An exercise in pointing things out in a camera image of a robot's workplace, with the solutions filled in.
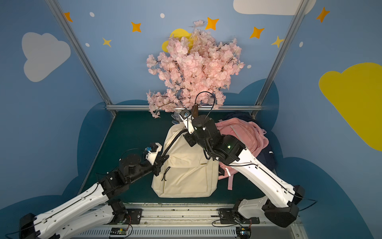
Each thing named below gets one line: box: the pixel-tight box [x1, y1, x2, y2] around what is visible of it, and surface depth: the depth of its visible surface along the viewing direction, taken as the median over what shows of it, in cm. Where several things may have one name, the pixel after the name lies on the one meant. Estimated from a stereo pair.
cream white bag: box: [151, 123, 219, 199], surface depth 78 cm
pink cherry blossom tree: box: [146, 20, 245, 119], surface depth 76 cm
